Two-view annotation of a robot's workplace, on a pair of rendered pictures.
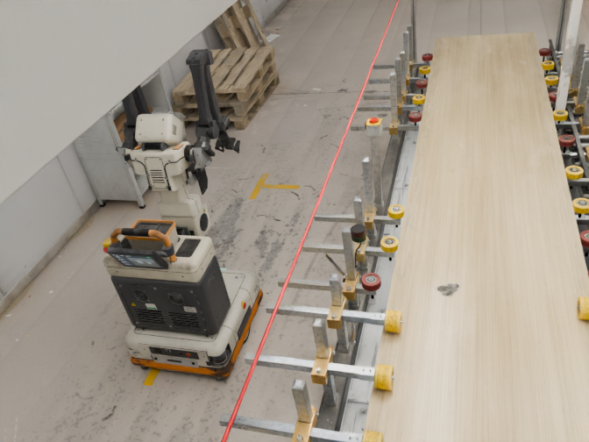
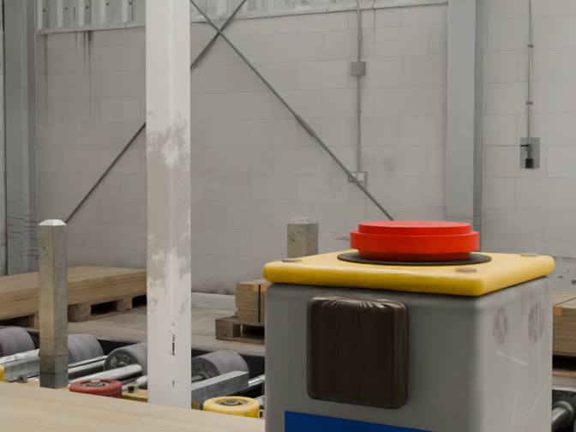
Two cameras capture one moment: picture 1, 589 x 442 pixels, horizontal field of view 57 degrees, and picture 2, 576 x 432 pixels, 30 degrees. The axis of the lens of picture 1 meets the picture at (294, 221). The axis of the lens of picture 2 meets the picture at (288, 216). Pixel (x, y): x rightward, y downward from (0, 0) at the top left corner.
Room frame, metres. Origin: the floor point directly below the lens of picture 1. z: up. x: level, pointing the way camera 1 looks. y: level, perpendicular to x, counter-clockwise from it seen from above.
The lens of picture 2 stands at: (2.40, -0.14, 1.25)
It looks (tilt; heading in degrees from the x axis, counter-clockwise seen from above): 3 degrees down; 279
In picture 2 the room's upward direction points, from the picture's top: straight up
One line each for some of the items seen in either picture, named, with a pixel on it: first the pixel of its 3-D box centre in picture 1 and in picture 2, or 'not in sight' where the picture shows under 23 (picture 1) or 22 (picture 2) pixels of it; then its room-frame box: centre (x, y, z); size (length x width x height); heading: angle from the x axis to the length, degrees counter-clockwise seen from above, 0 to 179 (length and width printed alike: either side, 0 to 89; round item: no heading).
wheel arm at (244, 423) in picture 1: (294, 431); not in sight; (0.98, 0.12, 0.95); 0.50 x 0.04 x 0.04; 69
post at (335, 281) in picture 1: (340, 320); not in sight; (1.47, -0.11, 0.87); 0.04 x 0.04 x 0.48; 69
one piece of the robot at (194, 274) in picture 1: (170, 274); not in sight; (2.29, 0.72, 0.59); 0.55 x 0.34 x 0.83; 69
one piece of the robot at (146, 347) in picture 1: (173, 352); not in sight; (2.06, 0.78, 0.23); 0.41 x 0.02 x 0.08; 69
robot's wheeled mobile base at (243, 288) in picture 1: (196, 316); not in sight; (2.37, 0.69, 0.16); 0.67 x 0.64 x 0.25; 159
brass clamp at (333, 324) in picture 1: (337, 311); not in sight; (1.45, -0.10, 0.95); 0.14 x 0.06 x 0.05; 159
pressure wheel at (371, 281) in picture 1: (372, 288); not in sight; (1.63, -0.27, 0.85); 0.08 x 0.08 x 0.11
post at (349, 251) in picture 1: (351, 272); not in sight; (1.70, -0.20, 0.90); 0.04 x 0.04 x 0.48; 69
